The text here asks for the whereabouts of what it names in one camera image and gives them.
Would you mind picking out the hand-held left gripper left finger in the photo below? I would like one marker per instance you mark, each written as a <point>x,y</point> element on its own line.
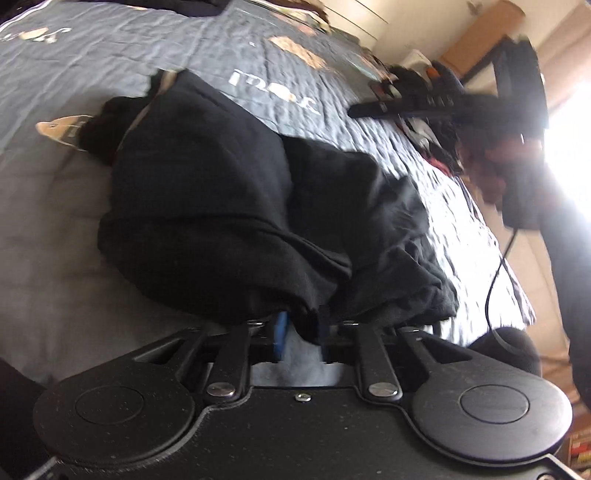
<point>280,337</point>

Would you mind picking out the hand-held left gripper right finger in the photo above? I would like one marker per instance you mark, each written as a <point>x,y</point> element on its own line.
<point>324,339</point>

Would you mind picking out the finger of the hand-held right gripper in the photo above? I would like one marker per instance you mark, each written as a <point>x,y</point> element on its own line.
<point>406,110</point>

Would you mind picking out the black shirt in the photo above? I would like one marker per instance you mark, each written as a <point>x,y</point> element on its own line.
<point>207,207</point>

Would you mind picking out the person's right forearm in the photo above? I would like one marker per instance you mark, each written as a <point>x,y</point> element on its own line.
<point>568,277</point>

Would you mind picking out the stack of folded dark clothes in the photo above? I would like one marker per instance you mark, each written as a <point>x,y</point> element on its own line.
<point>434,138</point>

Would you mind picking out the pile of black clothes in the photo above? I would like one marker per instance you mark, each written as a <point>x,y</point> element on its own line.
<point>198,5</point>

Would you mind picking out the person's right hand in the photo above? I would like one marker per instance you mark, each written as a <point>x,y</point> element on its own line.
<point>487,166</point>

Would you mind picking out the white headboard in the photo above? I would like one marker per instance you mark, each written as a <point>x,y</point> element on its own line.
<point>397,23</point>

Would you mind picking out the grey printed quilt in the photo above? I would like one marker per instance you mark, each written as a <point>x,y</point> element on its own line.
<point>277,60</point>

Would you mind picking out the person's leg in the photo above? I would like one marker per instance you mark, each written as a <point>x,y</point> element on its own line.
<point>521,350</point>

